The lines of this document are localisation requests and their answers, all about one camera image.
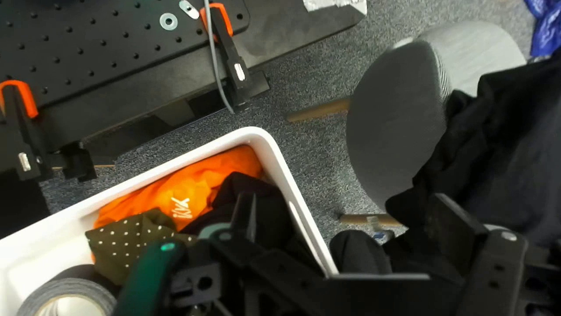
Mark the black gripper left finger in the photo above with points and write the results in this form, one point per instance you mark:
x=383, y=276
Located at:
x=257, y=274

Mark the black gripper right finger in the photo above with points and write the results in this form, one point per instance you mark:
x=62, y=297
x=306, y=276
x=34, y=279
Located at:
x=497, y=274

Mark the orange cloth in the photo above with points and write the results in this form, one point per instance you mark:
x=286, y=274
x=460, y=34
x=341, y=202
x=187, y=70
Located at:
x=176, y=186

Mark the wooden chair leg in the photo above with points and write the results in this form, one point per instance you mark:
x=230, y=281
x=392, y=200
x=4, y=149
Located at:
x=369, y=220
x=322, y=109

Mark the dark dotted cloth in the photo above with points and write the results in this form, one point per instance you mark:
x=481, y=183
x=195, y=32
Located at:
x=123, y=239

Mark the grey cloth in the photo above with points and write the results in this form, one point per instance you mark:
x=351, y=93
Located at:
x=397, y=116

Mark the white plastic box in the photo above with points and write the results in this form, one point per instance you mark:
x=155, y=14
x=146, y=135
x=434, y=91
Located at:
x=46, y=246

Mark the black jacket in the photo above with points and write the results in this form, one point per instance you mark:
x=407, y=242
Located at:
x=497, y=146

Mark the orange black bar clamp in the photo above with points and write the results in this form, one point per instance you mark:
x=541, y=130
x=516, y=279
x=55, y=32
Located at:
x=234, y=58
x=20, y=128

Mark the blue plastic bag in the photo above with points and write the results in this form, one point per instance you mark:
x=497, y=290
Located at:
x=546, y=27

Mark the metal washer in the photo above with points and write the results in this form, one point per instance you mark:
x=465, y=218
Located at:
x=169, y=21

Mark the white paper sheet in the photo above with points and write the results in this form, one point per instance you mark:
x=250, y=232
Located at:
x=336, y=4

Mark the black perforated table plate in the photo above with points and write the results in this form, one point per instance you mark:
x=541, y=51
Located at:
x=88, y=46

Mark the grey duct tape roll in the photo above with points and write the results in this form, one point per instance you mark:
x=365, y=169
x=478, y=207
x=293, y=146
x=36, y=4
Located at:
x=59, y=286

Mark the small metal bracket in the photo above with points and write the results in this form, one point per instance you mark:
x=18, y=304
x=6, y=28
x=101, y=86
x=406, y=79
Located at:
x=188, y=9

